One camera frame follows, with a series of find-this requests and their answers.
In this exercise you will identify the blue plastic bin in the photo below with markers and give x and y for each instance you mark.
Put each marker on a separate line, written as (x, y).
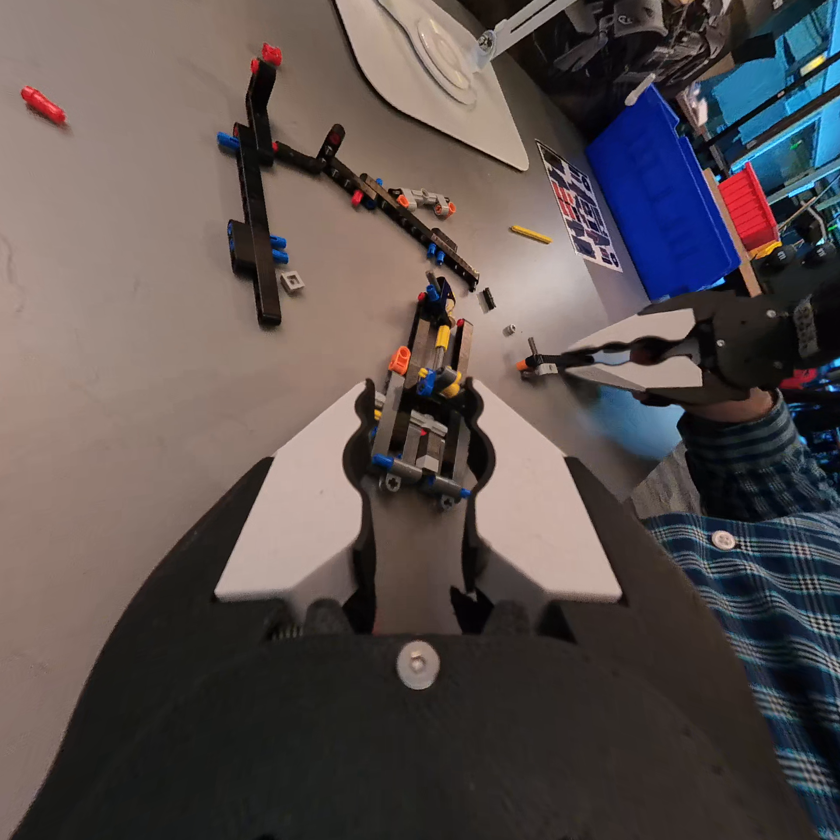
(656, 197)

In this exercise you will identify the grey lego connector assembly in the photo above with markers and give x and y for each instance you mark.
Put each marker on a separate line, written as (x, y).
(420, 195)

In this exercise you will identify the lego sticker sheet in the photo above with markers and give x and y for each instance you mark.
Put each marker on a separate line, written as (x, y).
(584, 210)

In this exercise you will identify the small black lego piece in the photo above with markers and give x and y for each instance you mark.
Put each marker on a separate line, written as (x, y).
(489, 298)

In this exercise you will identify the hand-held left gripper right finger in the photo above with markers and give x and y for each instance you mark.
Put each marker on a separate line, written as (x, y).
(551, 525)

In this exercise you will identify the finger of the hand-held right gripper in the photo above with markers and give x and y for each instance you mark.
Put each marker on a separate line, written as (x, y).
(656, 377)
(643, 331)

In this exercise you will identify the small red lego piece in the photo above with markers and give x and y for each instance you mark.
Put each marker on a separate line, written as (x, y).
(271, 53)
(43, 103)

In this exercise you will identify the person's right hand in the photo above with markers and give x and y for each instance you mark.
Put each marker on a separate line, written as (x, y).
(728, 408)

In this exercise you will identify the yellow lego tube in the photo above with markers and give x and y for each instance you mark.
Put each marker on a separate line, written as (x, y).
(531, 234)

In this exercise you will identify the white book stand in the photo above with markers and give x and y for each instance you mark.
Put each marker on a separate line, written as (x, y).
(426, 98)

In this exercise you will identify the red plastic bin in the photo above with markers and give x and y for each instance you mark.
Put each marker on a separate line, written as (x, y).
(748, 203)

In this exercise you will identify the small grey lego piece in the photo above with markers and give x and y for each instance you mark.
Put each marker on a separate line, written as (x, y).
(292, 281)

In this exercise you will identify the black lego gear rack assembly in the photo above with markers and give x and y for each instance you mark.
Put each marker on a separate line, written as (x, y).
(541, 366)

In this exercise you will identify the black lego chassis build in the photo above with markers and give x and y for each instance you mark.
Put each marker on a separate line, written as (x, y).
(420, 420)

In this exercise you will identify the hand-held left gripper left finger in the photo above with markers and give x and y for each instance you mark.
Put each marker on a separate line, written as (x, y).
(289, 525)

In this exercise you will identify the black lego side beam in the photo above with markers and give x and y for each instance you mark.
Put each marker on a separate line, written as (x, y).
(259, 249)
(407, 220)

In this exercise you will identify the person's plaid shirt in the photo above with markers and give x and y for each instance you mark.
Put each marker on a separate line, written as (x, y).
(787, 623)

